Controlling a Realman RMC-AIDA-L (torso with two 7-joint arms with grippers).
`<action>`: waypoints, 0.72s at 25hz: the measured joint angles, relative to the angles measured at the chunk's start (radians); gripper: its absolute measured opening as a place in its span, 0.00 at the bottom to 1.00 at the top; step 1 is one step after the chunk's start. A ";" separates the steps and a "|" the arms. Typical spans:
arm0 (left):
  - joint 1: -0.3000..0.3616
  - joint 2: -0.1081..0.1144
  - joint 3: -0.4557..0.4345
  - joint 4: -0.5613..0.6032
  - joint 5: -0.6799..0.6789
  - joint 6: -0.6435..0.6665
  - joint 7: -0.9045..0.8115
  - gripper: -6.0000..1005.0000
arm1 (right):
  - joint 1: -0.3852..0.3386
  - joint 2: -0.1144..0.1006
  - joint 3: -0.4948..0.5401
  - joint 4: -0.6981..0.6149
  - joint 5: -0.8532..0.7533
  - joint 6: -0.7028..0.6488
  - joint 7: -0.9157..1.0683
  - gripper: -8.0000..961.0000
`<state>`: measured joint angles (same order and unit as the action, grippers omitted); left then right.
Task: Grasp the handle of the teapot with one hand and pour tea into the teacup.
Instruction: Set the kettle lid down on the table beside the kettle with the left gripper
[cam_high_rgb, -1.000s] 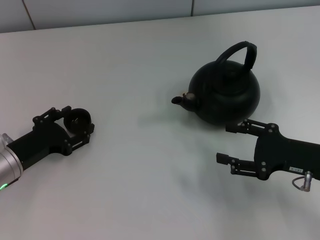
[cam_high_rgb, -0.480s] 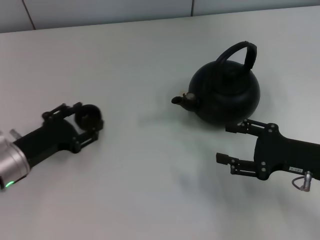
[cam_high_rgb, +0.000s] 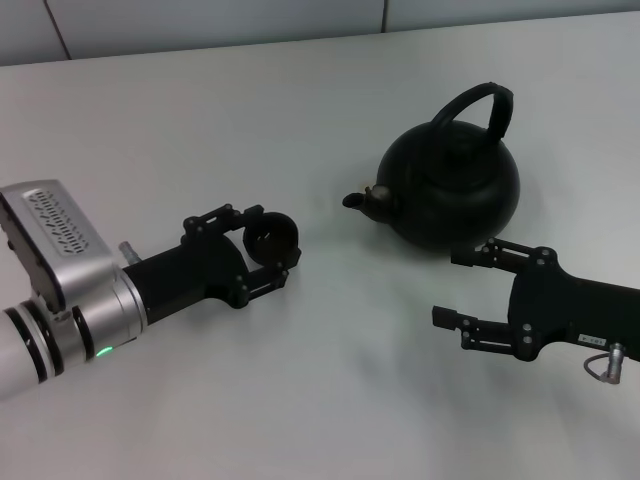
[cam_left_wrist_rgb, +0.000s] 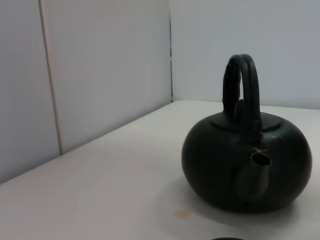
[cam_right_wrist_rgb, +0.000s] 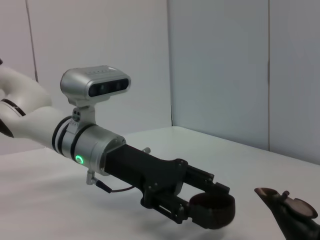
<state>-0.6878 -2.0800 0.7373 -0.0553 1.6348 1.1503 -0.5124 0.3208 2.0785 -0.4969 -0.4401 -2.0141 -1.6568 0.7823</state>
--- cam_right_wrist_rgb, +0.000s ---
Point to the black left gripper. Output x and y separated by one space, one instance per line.
150 172

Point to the dark brown teacup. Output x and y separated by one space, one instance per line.
215 215

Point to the black round teapot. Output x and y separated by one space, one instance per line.
295 220

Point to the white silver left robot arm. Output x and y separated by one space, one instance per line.
32 125

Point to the small silver plug stub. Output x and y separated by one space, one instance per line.
147 150

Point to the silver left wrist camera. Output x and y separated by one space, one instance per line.
82 82

